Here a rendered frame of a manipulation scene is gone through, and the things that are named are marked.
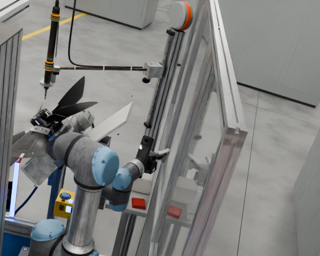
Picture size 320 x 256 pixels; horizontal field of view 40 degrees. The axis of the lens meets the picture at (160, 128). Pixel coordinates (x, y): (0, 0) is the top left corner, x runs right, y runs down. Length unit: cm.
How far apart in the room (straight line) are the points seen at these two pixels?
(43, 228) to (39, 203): 215
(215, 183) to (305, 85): 684
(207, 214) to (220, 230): 308
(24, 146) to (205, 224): 150
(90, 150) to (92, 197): 17
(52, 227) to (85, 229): 19
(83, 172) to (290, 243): 311
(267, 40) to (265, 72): 54
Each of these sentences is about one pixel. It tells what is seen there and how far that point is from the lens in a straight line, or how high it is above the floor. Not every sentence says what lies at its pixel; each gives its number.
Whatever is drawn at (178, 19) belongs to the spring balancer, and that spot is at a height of 187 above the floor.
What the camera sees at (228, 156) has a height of 198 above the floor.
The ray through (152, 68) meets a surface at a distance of 254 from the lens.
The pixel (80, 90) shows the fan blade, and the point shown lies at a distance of 271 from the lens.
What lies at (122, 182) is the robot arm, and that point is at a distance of 170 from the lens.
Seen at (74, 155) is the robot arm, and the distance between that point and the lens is 142.
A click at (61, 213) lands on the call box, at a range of 220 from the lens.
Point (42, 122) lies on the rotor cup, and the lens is 250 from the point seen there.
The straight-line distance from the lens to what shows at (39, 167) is 250.
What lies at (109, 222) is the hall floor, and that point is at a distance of 378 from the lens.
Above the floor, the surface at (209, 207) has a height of 185.
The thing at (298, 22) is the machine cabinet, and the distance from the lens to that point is 748.
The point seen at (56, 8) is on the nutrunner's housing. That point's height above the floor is 186.
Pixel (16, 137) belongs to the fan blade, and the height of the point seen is 106.
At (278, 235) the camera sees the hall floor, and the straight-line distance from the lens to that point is 432.
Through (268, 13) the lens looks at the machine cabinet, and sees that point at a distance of 745.
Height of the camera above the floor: 240
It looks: 26 degrees down
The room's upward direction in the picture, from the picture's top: 15 degrees clockwise
